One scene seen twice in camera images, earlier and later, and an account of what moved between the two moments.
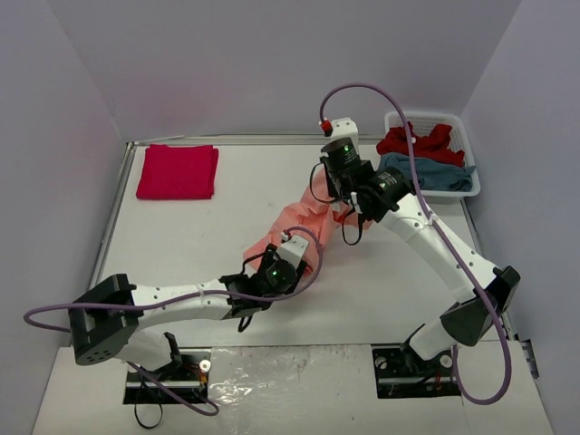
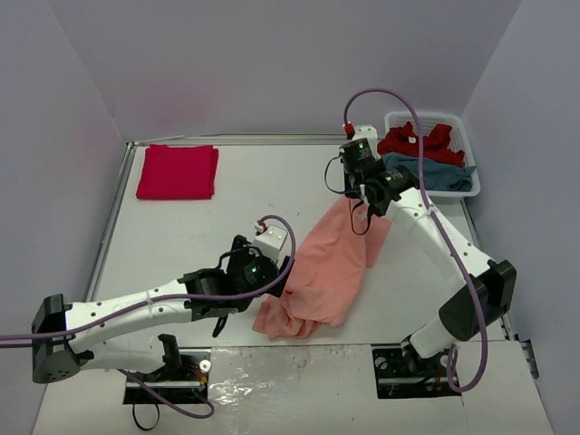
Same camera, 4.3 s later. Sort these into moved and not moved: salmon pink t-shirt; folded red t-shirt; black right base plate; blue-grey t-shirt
Moved: salmon pink t-shirt
Not moved: folded red t-shirt; black right base plate; blue-grey t-shirt
